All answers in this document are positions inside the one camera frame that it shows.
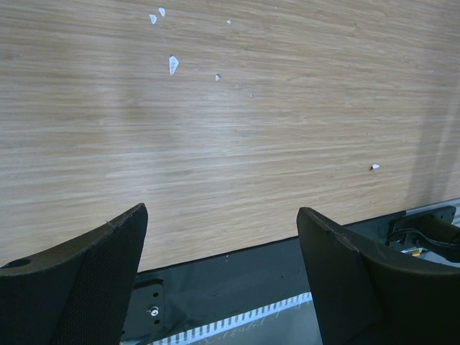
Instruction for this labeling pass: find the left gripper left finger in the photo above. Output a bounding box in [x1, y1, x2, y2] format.
[1, 203, 148, 344]

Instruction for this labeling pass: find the white scrap left centre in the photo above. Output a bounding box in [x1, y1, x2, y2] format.
[169, 55, 180, 75]

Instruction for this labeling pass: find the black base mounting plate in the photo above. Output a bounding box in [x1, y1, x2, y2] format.
[121, 236, 310, 344]

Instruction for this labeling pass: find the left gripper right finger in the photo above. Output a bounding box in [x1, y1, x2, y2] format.
[297, 208, 459, 344]

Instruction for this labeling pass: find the small white scrap left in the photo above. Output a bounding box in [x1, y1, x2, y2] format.
[149, 14, 157, 24]

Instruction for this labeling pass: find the white slotted cable duct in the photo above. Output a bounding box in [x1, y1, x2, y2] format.
[152, 292, 313, 345]

